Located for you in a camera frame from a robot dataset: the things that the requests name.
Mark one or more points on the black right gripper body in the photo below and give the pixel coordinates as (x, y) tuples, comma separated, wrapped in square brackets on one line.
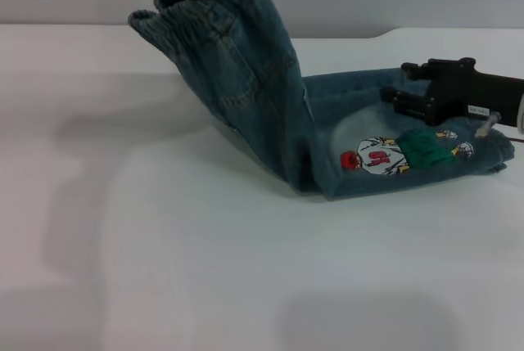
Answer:
[(462, 89)]

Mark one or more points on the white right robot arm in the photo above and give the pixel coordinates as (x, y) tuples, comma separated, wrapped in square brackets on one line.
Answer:
[(521, 113)]

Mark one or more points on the blue denim shorts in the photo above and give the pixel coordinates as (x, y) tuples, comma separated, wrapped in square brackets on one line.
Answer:
[(245, 81)]

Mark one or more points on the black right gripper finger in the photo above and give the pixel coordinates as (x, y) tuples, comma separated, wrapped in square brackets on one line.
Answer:
[(409, 102), (415, 71)]

